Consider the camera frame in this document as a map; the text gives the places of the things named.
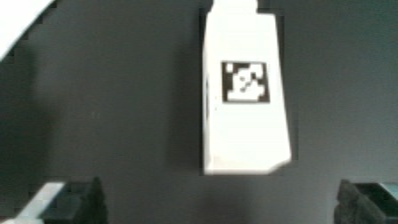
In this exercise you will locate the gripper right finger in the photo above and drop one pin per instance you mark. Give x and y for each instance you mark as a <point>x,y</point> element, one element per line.
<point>366,203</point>

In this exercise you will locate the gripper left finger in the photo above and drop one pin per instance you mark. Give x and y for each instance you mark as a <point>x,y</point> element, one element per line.
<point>67,203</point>

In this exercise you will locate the white table leg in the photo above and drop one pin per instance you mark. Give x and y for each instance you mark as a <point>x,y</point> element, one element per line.
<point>245,135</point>

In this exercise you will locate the white square table top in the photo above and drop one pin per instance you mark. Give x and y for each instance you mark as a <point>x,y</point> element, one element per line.
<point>19,12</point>

